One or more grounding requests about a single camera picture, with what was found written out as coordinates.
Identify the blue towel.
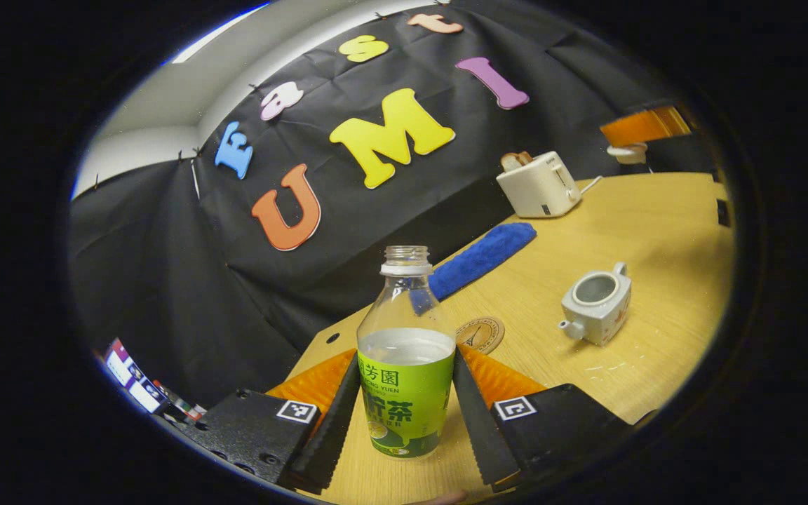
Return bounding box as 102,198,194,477
411,222,538,315

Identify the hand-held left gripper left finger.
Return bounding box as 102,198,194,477
183,349,364,494

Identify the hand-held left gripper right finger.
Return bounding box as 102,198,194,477
452,345,636,493

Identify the round brown coaster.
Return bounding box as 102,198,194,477
455,316,506,356

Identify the computer monitor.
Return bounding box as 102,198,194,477
103,338,166,415

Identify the green label water bottle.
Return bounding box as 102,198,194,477
356,245,457,460

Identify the white teacup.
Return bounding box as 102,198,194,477
558,262,633,347

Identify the white toaster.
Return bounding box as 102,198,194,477
496,151,584,219

